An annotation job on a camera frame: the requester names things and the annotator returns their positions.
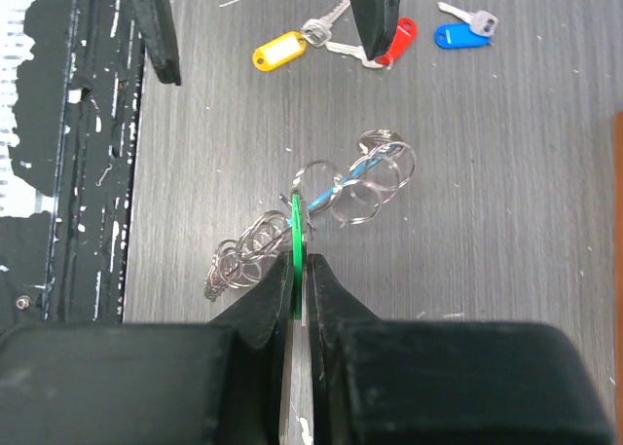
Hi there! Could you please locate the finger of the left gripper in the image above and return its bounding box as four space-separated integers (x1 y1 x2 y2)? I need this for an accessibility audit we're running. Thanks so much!
129 0 181 86
350 0 400 60

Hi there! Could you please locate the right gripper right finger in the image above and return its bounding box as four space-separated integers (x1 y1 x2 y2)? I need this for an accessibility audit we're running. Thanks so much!
307 253 382 352

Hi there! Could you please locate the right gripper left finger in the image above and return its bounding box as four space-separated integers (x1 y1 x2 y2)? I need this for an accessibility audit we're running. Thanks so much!
208 251 294 350

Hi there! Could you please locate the green tag key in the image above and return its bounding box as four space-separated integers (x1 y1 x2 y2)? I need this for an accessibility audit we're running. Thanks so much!
291 192 305 321

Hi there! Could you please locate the blue-handled keyring with rings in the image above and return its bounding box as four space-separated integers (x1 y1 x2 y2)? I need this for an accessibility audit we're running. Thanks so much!
203 130 418 302

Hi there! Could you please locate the red tag key upper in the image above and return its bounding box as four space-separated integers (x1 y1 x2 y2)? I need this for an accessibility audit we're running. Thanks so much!
324 17 419 71

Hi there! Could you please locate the yellow tag key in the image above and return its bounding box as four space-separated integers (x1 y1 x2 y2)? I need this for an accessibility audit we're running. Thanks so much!
252 0 350 72

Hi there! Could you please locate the blue tag key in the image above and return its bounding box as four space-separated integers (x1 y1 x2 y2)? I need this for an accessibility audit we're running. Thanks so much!
434 2 498 50

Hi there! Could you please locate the wooden compartment tray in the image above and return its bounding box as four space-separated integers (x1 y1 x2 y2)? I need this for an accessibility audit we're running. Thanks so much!
612 111 623 444

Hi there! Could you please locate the grey cable duct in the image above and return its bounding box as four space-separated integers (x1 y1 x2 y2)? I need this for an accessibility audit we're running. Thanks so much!
1 0 55 218

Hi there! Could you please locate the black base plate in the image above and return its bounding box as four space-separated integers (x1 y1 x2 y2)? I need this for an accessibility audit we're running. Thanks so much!
1 0 146 330

